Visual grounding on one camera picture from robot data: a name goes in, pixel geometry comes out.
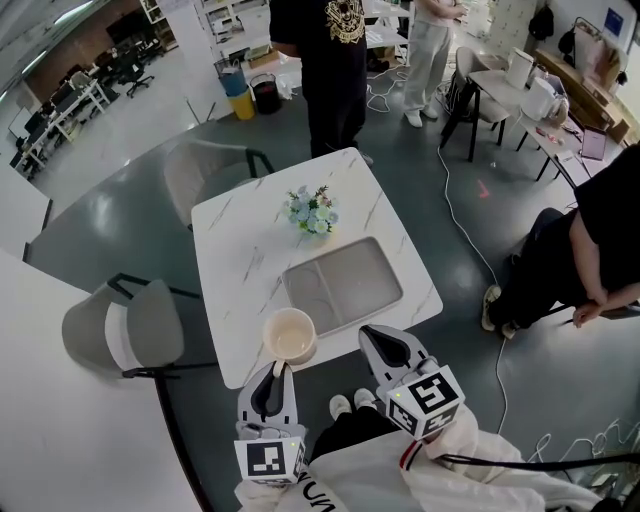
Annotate looped white cable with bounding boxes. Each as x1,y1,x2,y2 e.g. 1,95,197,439
366,69,411,114

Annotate beige chair black legs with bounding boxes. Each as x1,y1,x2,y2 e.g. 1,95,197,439
439,46,511,164

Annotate blue wall poster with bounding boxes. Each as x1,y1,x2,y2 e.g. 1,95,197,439
602,7,626,36

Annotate potted blue white flowers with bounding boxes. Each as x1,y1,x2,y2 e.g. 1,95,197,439
282,184,341,244

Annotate grey chair black frame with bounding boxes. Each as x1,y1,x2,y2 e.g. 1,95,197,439
163,139,274,231
61,272,221,381

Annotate person's right forearm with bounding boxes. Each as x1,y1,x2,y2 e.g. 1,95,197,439
399,404,526,486

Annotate grey rectangular tray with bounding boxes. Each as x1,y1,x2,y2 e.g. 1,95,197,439
281,236,404,339

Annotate white locker cabinet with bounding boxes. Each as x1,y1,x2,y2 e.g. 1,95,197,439
487,0,539,51

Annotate person's black trousers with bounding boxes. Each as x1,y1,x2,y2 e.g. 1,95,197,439
309,404,401,464

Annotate tall white appliance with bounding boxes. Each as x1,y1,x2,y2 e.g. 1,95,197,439
507,47,536,91

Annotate round white appliance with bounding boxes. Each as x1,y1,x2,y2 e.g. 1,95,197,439
520,77,556,121

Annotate coiled white floor cable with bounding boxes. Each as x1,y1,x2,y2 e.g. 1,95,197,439
522,419,640,481

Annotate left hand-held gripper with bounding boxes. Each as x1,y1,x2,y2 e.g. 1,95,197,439
233,361,309,487

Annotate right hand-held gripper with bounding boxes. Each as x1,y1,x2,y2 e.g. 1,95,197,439
358,323,466,441

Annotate blue bin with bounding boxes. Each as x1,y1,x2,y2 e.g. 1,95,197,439
218,59,249,99

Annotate long white floor cable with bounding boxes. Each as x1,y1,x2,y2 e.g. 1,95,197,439
437,144,509,436

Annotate white marble table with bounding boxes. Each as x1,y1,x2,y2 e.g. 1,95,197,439
190,147,444,390

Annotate pink screen laptop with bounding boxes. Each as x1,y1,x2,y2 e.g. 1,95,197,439
579,127,609,161

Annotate white shelving unit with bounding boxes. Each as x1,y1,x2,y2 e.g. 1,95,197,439
199,0,416,66

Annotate clothes rack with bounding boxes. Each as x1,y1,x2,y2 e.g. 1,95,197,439
557,17,629,86

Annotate black backpack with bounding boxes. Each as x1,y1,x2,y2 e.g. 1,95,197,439
528,4,556,41

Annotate row of office desks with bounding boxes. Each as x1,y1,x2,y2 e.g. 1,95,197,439
9,79,111,181

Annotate black cable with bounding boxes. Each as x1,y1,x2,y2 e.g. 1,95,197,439
439,451,640,474

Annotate yellow bin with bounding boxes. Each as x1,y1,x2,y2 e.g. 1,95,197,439
229,87,256,121

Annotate cream ceramic mug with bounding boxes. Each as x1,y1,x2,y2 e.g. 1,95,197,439
262,307,318,379

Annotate black bin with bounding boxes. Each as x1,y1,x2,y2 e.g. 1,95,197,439
248,73,281,115

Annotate black office chair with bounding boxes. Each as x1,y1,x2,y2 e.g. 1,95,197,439
122,52,156,99

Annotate long grey work table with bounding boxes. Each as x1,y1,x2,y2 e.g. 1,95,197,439
467,69,601,189

